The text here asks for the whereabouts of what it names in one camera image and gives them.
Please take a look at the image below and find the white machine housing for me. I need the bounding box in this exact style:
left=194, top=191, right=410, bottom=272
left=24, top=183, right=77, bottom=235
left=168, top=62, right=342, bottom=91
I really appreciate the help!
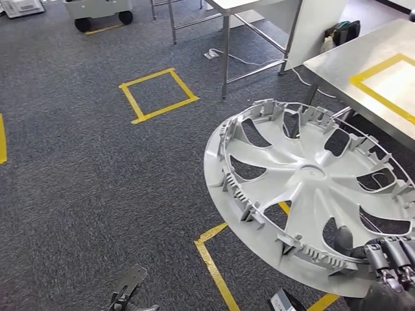
left=0, top=0, right=45, bottom=19

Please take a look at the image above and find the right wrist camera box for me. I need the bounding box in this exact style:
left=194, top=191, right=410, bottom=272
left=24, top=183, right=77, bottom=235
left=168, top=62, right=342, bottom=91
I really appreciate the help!
left=268, top=288, right=307, bottom=311

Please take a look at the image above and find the grey plastic wheel hubcap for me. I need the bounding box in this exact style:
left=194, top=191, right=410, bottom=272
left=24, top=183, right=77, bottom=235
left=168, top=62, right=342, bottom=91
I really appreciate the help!
left=203, top=98, right=415, bottom=299

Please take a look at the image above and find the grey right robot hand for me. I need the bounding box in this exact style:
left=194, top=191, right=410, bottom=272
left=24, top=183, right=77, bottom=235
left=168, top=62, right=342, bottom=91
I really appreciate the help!
left=334, top=225, right=415, bottom=311

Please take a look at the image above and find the white panel metal table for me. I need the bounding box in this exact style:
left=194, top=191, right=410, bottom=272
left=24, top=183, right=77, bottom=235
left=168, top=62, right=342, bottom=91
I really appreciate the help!
left=150, top=0, right=348, bottom=100

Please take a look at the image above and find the steel workbench table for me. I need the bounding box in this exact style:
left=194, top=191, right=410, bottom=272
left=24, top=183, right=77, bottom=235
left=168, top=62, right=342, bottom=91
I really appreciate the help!
left=302, top=18, right=415, bottom=152

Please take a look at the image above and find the yellow tape on workbench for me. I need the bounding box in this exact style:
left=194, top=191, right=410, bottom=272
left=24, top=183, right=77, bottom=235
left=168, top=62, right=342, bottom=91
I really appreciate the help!
left=349, top=52, right=415, bottom=126

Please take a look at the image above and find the grey wheeled cart robot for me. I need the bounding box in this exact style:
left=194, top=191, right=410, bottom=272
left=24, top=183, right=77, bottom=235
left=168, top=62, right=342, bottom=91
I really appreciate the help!
left=63, top=0, right=134, bottom=33

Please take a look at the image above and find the white cable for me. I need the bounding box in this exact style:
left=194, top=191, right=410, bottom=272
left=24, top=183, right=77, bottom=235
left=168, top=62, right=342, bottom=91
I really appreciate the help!
left=212, top=48, right=338, bottom=98

